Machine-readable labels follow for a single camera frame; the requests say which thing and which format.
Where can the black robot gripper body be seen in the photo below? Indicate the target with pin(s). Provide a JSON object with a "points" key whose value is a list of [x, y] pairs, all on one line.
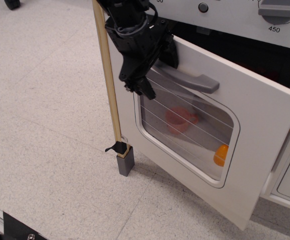
{"points": [[139, 45]]}

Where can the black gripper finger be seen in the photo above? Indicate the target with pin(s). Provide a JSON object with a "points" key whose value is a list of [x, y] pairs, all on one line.
{"points": [[169, 54], [140, 86]]}

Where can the grey oven door handle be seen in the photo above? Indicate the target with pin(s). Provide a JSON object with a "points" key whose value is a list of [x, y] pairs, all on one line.
{"points": [[201, 83]]}

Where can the white toy oven door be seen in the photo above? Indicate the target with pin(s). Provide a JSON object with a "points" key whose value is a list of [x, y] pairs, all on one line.
{"points": [[250, 112]]}

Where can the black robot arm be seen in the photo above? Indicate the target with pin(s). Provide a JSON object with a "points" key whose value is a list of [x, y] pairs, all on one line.
{"points": [[127, 13]]}

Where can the red toy cup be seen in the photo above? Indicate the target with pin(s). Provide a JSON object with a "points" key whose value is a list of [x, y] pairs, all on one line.
{"points": [[179, 119]]}

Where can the grey round push button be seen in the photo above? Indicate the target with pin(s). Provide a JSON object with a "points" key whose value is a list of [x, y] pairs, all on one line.
{"points": [[203, 7]]}

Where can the black tape piece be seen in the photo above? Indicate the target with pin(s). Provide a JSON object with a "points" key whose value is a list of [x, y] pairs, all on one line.
{"points": [[119, 147]]}

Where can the white toy kitchen cabinet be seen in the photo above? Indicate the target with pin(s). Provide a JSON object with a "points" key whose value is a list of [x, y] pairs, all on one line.
{"points": [[238, 18]]}

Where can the grey temperature dial knob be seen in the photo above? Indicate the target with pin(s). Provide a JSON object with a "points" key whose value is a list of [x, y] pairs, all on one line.
{"points": [[275, 12]]}

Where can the black caster wheel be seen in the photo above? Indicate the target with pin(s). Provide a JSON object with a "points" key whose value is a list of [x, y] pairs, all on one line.
{"points": [[12, 4]]}

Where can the light wooden side post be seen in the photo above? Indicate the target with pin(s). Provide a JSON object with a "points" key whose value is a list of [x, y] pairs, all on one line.
{"points": [[107, 68]]}

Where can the black metal base plate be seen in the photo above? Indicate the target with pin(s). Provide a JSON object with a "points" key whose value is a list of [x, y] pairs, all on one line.
{"points": [[16, 230]]}

